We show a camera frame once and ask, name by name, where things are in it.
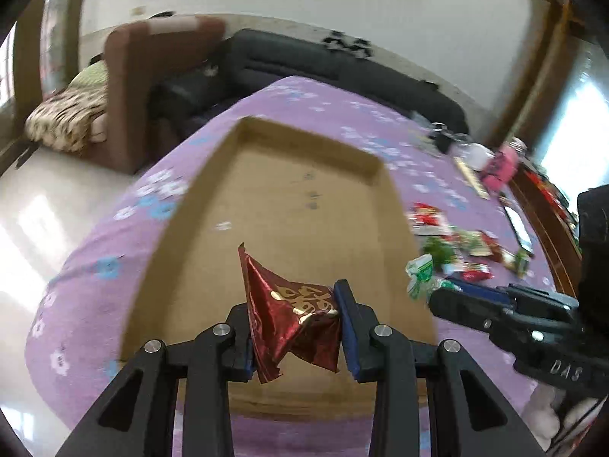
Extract red long candy bar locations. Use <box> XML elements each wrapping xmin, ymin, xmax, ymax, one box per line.
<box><xmin>459</xmin><ymin>263</ymin><xmax>493</xmax><ymax>283</ymax></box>

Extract dark red foil snack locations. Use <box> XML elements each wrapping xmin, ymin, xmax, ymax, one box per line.
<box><xmin>467</xmin><ymin>230</ymin><xmax>503</xmax><ymax>262</ymax></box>

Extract green pea snack packet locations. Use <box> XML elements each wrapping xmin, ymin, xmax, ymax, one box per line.
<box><xmin>405</xmin><ymin>254</ymin><xmax>461</xmax><ymax>301</ymax></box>

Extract dark red foil candy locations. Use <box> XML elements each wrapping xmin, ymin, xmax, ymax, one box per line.
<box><xmin>238</xmin><ymin>246</ymin><xmax>342</xmax><ymax>384</ymax></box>

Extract green white snack packet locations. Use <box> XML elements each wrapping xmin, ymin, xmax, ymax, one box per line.
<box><xmin>422</xmin><ymin>236</ymin><xmax>456</xmax><ymax>269</ymax></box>

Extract purple floral tablecloth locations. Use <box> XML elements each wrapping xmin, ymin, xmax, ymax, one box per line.
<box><xmin>28</xmin><ymin>74</ymin><xmax>558</xmax><ymax>457</ymax></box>

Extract black smartphone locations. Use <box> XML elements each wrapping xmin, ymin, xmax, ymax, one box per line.
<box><xmin>502</xmin><ymin>204</ymin><xmax>535</xmax><ymax>256</ymax></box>

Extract red white snack packet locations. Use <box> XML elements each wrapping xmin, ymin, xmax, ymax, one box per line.
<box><xmin>407</xmin><ymin>202</ymin><xmax>452</xmax><ymax>237</ymax></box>

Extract wooden brick-pattern cabinet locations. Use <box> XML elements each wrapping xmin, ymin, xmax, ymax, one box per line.
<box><xmin>509</xmin><ymin>166</ymin><xmax>581</xmax><ymax>297</ymax></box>

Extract cream lotion tube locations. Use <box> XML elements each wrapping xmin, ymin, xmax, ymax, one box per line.
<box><xmin>453</xmin><ymin>157</ymin><xmax>490</xmax><ymax>200</ymax></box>

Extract pink sleeved bottle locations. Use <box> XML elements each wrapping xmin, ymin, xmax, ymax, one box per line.
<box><xmin>480</xmin><ymin>137</ymin><xmax>526</xmax><ymax>193</ymax></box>

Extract white round lid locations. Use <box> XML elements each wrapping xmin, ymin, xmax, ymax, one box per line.
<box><xmin>462</xmin><ymin>144</ymin><xmax>494</xmax><ymax>172</ymax></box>

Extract black small cup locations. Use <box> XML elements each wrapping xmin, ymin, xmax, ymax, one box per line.
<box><xmin>428</xmin><ymin>122</ymin><xmax>454</xmax><ymax>155</ymax></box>

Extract cardboard box tray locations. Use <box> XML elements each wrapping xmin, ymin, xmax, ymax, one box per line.
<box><xmin>118</xmin><ymin>115</ymin><xmax>442</xmax><ymax>422</ymax></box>

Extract black clips on sofa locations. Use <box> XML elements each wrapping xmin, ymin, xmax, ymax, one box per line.
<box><xmin>321</xmin><ymin>30</ymin><xmax>373</xmax><ymax>60</ymax></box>

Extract leopard print blanket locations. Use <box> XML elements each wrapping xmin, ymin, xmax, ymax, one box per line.
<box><xmin>25</xmin><ymin>86</ymin><xmax>107</xmax><ymax>153</ymax></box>

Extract black sofa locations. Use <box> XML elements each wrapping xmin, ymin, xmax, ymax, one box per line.
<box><xmin>148</xmin><ymin>29</ymin><xmax>470</xmax><ymax>141</ymax></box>

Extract brown armchair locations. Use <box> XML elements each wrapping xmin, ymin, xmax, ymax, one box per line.
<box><xmin>84</xmin><ymin>14</ymin><xmax>226</xmax><ymax>174</ymax></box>

